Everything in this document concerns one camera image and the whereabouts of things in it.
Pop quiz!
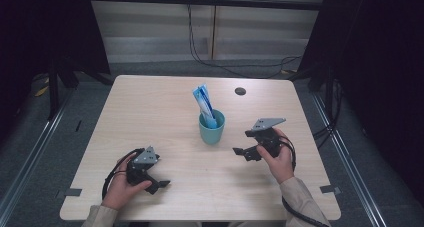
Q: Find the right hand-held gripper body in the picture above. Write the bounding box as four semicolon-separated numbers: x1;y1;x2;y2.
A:
244;117;287;159

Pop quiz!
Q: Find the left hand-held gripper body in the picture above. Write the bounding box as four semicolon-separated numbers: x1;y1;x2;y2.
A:
125;145;161;188

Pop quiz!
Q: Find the teal plastic cup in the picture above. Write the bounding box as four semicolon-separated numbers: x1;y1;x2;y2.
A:
198;108;227;146

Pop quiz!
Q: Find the white and blue toothpaste tube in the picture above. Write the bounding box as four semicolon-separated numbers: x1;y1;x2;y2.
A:
192;83;219;130

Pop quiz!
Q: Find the person's left hand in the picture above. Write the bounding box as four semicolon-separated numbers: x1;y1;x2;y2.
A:
101;152;153;211

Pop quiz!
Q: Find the person's right hand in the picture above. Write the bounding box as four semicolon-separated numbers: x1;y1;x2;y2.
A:
255;127;296;185

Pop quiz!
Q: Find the grey tape strip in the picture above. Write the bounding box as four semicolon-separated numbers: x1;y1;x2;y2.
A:
319;184;342;196
64;187;83;198

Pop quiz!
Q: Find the black metal stand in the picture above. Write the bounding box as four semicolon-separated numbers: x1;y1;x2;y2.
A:
47;57;80;121

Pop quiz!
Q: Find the dark curtain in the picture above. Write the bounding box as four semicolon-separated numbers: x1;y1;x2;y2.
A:
295;0;424;196
0;0;112;145

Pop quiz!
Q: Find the black horizontal bar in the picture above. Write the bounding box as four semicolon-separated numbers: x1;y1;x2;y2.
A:
87;0;323;12

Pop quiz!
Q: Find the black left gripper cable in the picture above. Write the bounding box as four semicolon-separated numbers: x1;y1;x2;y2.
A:
101;147;146;200

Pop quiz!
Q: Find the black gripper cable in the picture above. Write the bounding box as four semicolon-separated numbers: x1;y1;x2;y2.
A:
101;147;146;200
278;134;332;227

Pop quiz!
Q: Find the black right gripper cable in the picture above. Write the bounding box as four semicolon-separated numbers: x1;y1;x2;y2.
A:
278;134;332;227

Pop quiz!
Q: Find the black floor cable bundle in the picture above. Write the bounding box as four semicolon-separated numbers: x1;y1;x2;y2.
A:
312;79;345;150

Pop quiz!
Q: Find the metal floor rail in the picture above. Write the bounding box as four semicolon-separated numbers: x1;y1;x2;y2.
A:
311;92;388;227
0;86;76;219

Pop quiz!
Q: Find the black wall cable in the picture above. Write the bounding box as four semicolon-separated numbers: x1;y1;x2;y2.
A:
186;0;303;80

